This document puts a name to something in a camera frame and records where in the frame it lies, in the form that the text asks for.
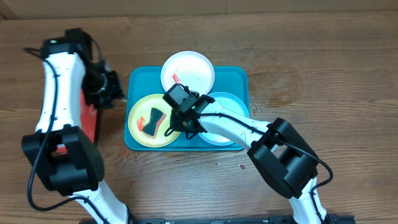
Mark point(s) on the yellow plate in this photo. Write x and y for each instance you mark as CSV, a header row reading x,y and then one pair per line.
x,y
139,116

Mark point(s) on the light blue plate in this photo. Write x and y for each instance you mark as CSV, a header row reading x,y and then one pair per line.
x,y
232,103

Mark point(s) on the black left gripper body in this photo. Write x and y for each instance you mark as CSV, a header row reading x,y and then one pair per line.
x,y
98,88

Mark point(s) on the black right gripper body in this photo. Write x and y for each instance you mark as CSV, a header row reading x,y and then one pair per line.
x,y
180,124

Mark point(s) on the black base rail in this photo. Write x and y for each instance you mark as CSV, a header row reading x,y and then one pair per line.
x,y
276,219

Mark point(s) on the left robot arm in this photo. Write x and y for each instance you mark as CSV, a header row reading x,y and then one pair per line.
x,y
62,156

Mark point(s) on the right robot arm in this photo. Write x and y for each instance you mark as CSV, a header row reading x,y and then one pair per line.
x,y
283,158

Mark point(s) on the white plate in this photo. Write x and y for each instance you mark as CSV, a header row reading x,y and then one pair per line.
x,y
190,69

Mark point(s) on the red and black tray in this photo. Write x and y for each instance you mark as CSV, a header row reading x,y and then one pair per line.
x,y
88,121

